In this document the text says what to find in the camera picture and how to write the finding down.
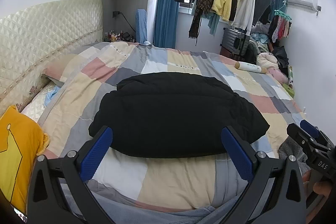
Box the pink pillow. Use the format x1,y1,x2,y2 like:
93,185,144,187
42,53,85,87

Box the brown plaid scarf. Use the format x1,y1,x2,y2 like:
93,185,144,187
189,0,214,41

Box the blue curtain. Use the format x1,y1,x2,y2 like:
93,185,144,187
154,0,179,49

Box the yellow cartoon pillow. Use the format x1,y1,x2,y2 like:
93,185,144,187
0,105,50,213

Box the cream quilted headboard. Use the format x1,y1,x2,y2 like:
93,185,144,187
1,0,102,113

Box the nightstand clutter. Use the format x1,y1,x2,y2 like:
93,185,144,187
103,31,135,43

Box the blue jeans legs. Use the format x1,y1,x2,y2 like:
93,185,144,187
87,180,240,223

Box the person's right hand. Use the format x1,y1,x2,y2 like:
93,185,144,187
302,170,332,224

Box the black power cable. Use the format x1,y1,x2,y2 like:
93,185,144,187
112,10,137,34

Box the black puffer jacket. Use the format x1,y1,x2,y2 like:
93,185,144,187
89,72,269,159

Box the white hoodie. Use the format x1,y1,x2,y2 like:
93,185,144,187
232,0,255,35

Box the patchwork pastel quilt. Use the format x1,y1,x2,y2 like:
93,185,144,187
36,41,308,213

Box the white cylindrical bolster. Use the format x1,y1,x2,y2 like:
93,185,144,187
235,61,267,74

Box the green sock hanger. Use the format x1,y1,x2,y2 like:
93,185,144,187
268,1,292,43

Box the pile of clothes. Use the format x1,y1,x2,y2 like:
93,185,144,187
244,22,295,98

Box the dark grey suitcase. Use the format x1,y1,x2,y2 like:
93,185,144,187
220,28,250,61

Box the teal hanging garment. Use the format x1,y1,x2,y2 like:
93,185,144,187
191,0,220,36

